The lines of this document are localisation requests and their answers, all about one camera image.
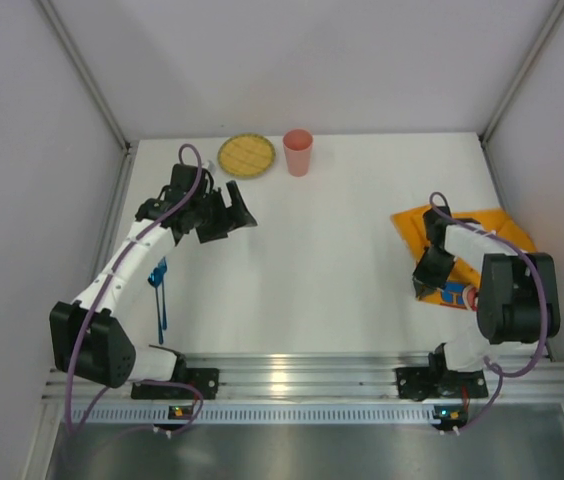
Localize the orange cartoon mouse cloth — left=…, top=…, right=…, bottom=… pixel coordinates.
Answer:
left=391, top=206, right=536, bottom=311

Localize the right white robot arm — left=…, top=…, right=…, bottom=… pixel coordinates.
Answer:
left=412, top=206, right=561, bottom=378

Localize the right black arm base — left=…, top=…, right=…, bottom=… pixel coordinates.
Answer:
left=394, top=367, right=489, bottom=402

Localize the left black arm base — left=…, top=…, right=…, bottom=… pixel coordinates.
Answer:
left=131, top=367, right=220, bottom=400

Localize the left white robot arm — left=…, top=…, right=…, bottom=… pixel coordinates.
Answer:
left=50, top=164, right=257, bottom=388

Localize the woven bamboo round plate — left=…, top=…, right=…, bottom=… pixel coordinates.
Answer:
left=217, top=133, right=276, bottom=178

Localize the blue metal fork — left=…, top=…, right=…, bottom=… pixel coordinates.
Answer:
left=158, top=257, right=168, bottom=330

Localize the blue metal spoon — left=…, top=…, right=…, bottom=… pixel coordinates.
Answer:
left=148, top=266, right=165, bottom=345

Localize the pink plastic cup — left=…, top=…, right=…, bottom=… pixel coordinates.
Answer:
left=283, top=129, right=313, bottom=177

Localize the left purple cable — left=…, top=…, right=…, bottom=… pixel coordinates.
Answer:
left=64, top=143, right=206, bottom=441

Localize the purple cable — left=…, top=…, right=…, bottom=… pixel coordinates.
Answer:
left=64, top=143, right=206, bottom=441
left=429, top=191, right=548, bottom=436

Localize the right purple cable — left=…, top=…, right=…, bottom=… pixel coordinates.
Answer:
left=429, top=191, right=548, bottom=436

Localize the aluminium mounting rail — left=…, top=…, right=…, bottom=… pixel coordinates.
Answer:
left=41, top=351, right=564, bottom=401

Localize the perforated metal cable strip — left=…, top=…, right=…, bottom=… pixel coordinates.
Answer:
left=71, top=404, right=466, bottom=425

